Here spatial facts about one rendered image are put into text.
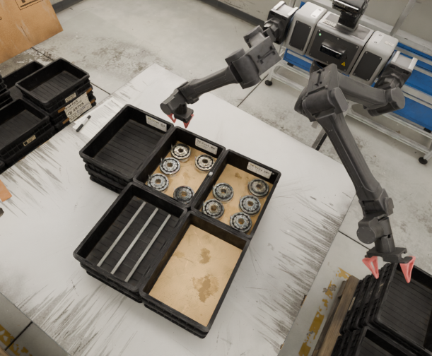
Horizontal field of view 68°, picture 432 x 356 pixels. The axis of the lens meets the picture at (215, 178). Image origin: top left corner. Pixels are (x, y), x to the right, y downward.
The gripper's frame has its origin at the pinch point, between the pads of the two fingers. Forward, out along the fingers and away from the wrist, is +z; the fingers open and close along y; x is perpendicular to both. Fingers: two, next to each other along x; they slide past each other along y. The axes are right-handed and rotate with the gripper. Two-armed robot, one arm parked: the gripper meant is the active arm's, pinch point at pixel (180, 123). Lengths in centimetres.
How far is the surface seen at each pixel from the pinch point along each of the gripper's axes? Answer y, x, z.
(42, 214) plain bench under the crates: -43, -59, 34
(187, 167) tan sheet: 7.2, -6.1, 23.1
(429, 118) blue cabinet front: 140, 169, 70
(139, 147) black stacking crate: -20.4, -8.0, 23.1
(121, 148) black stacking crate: -27.8, -13.2, 22.9
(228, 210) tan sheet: 36.6, -17.6, 23.0
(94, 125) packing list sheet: -60, 0, 36
